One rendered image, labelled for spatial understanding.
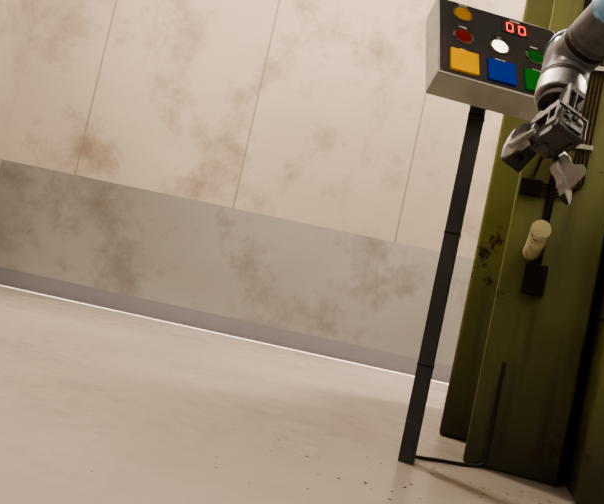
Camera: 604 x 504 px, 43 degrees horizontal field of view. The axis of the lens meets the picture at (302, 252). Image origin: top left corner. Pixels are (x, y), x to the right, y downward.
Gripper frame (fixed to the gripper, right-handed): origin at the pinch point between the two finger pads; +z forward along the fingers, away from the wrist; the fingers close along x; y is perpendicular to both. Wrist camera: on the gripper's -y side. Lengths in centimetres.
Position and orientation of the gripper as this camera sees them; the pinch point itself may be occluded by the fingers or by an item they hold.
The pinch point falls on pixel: (532, 184)
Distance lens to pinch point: 138.2
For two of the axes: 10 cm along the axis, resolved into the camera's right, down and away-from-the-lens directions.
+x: 8.2, 5.2, 2.3
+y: 4.6, -3.8, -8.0
